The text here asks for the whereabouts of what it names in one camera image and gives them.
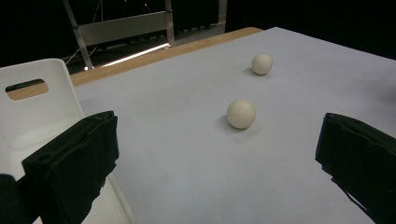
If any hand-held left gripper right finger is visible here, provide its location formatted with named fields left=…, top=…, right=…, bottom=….
left=315, top=112, right=396, bottom=224

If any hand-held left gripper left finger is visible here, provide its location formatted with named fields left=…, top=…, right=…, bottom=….
left=21, top=110, right=120, bottom=224

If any white plastic bin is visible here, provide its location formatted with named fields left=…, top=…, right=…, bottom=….
left=0, top=58, right=138, bottom=224

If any white ball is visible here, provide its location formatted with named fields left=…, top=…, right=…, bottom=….
left=250, top=53, right=274, bottom=76
left=226, top=99, right=257, bottom=130

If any pale blue table mat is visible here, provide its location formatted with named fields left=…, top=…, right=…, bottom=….
left=74, top=26, right=396, bottom=224

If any white metal stand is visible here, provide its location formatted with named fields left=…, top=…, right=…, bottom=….
left=62, top=0, right=228, bottom=71

